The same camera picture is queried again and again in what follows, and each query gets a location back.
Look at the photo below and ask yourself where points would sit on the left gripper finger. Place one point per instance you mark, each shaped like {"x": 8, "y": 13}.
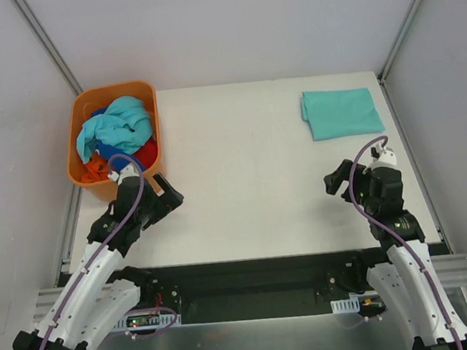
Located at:
{"x": 170, "y": 197}
{"x": 151, "y": 216}

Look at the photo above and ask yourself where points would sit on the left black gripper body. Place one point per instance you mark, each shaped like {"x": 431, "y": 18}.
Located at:
{"x": 160, "y": 204}

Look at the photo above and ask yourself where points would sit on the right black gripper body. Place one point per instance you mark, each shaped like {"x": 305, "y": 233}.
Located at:
{"x": 354, "y": 183}

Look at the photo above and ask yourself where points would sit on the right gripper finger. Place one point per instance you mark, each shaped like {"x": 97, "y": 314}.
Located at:
{"x": 346, "y": 195}
{"x": 341, "y": 175}

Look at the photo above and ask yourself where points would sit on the light blue t shirt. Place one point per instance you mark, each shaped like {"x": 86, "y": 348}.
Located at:
{"x": 125, "y": 125}

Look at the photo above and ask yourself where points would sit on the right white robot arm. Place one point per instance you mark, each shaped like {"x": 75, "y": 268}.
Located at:
{"x": 404, "y": 277}

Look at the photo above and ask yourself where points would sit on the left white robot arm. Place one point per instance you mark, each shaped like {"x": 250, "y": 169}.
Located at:
{"x": 98, "y": 294}

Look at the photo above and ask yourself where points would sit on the royal blue t shirt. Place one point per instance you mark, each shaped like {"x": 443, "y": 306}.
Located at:
{"x": 108, "y": 151}

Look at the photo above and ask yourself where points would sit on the orange t shirt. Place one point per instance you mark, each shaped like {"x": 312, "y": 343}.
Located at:
{"x": 95, "y": 170}

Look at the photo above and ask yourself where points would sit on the red t shirt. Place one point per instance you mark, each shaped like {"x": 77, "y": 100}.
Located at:
{"x": 147, "y": 154}

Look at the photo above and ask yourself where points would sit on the orange plastic bin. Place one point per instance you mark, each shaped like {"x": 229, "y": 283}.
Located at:
{"x": 97, "y": 98}

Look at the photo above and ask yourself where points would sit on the folded teal t shirt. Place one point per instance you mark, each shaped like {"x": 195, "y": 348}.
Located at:
{"x": 334, "y": 114}

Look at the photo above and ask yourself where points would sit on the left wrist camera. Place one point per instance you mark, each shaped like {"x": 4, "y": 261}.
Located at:
{"x": 130, "y": 175}

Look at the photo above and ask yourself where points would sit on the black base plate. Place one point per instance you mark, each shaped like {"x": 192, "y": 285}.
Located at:
{"x": 279, "y": 287}

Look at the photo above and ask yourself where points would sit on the left white cable duct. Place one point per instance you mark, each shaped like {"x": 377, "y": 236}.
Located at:
{"x": 146, "y": 321}

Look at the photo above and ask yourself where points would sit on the white cable duct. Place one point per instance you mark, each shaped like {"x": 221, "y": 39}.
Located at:
{"x": 350, "y": 305}
{"x": 146, "y": 321}

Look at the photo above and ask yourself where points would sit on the right white cable duct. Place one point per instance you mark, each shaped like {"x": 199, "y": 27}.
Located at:
{"x": 350, "y": 305}

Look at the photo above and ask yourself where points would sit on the left aluminium corner post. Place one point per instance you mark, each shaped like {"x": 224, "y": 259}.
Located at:
{"x": 38, "y": 30}

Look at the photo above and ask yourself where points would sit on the aluminium corner post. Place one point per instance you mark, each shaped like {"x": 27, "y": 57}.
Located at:
{"x": 38, "y": 30}
{"x": 399, "y": 40}

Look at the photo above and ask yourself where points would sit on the right aluminium corner post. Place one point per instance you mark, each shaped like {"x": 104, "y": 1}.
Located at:
{"x": 399, "y": 40}

